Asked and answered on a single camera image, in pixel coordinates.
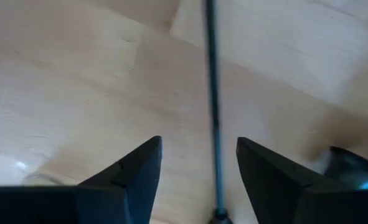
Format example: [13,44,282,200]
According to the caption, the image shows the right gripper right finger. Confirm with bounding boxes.
[235,136,368,224]

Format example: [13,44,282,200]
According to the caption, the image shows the black candlestick holder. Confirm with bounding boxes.
[323,145,368,191]
[203,0,234,224]

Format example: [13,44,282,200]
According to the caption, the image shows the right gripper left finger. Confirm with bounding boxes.
[0,135,163,224]

